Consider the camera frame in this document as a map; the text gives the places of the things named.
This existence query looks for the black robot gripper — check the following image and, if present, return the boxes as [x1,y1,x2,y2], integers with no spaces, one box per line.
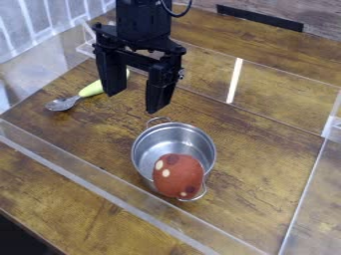
[92,0,186,114]

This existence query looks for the silver metal pot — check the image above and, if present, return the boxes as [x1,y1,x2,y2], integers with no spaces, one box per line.
[131,117,217,201]

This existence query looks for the red spotted toy mushroom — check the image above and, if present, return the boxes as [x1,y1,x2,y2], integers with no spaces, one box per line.
[153,153,203,199]

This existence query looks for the black bar on table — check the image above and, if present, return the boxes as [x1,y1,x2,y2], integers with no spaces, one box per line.
[216,4,304,32]

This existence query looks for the clear acrylic front barrier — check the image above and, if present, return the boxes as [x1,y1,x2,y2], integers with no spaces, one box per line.
[0,119,268,255]

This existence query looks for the clear acrylic triangular bracket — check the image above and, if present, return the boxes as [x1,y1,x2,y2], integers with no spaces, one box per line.
[76,22,96,59]

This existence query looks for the green handled metal spoon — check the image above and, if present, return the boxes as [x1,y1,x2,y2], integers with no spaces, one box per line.
[44,69,133,113]

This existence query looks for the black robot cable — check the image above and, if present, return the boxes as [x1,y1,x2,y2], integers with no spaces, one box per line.
[159,0,194,19]

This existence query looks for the clear acrylic right bracket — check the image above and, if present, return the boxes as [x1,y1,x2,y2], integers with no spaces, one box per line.
[321,91,341,143]

